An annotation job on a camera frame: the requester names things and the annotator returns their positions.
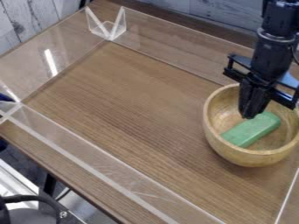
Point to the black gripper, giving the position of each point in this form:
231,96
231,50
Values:
263,75

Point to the green rectangular block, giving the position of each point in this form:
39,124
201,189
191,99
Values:
253,129

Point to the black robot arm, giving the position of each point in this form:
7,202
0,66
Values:
281,18

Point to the brown wooden bowl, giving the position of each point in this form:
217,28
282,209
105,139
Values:
221,116

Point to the black table leg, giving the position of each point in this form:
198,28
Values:
50,184

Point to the blue object at left edge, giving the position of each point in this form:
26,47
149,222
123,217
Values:
6,98

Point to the clear acrylic barrier wall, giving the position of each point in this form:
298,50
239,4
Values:
118,105

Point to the black metal base plate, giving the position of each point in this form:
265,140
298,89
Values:
55,215

